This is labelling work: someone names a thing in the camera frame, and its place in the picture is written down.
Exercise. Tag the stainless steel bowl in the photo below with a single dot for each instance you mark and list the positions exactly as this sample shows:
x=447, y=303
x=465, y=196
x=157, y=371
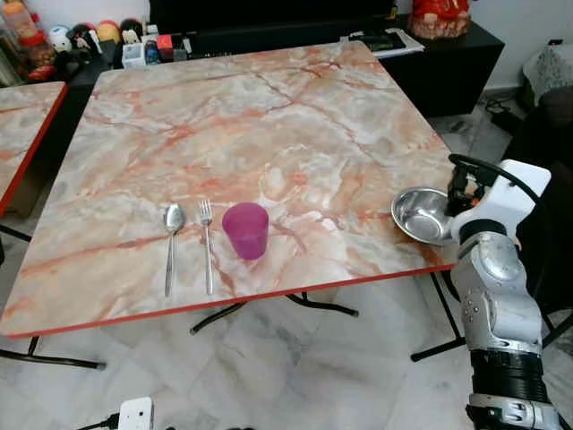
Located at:
x=419, y=215

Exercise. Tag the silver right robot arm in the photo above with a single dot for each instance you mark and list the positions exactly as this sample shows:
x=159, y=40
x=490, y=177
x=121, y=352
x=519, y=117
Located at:
x=497, y=305

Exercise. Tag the dark chair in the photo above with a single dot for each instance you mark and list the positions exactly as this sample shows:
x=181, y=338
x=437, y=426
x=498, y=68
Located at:
x=546, y=179

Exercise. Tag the black low cabinet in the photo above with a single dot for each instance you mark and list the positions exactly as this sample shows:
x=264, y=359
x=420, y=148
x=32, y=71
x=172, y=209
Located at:
x=448, y=76

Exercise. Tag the black metal table legs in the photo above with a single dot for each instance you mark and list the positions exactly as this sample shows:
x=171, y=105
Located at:
x=439, y=313

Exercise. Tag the patterned grey cushion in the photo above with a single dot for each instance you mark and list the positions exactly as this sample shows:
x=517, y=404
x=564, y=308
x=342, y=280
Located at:
x=548, y=70

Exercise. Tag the white tray with black remote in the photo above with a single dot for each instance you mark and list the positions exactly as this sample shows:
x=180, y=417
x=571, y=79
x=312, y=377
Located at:
x=387, y=41

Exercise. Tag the red seated figurine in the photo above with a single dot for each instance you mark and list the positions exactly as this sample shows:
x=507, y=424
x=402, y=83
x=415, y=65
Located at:
x=439, y=18

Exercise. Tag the purple plastic cup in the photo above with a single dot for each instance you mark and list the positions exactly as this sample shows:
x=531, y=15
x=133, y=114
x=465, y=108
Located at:
x=245, y=231

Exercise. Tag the stainless steel fork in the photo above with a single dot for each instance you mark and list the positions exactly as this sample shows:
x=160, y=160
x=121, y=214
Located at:
x=207, y=242

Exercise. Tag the black television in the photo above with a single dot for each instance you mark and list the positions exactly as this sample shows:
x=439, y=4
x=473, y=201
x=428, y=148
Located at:
x=269, y=13

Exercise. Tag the stainless steel spoon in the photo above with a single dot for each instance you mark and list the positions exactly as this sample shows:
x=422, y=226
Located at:
x=173, y=219

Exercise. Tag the small red box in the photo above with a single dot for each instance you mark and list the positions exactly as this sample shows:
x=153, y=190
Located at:
x=164, y=42

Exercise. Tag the small white box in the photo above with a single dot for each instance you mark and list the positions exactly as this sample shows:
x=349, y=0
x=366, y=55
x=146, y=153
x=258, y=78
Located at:
x=132, y=56

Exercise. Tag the black-haired doll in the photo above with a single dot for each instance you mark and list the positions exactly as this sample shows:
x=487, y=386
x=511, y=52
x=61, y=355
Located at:
x=132, y=30

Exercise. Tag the yellow-headed doll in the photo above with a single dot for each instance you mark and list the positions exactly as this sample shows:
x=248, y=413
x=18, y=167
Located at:
x=107, y=33

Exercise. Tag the white round figurine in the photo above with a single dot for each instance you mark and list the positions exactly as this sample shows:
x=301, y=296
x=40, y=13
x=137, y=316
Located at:
x=59, y=38

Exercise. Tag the small marble red-edged table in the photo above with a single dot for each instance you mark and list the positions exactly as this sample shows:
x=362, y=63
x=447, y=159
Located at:
x=25, y=125

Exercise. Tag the red-lidded snack jar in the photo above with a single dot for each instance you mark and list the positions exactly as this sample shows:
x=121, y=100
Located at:
x=36, y=52

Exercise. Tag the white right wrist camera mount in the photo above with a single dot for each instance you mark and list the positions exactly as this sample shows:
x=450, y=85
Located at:
x=517, y=182

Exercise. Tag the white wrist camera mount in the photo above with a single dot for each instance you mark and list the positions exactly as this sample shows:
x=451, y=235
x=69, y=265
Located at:
x=517, y=182
x=136, y=414

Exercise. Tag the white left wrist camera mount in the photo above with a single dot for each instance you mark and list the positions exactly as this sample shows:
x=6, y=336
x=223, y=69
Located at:
x=136, y=414

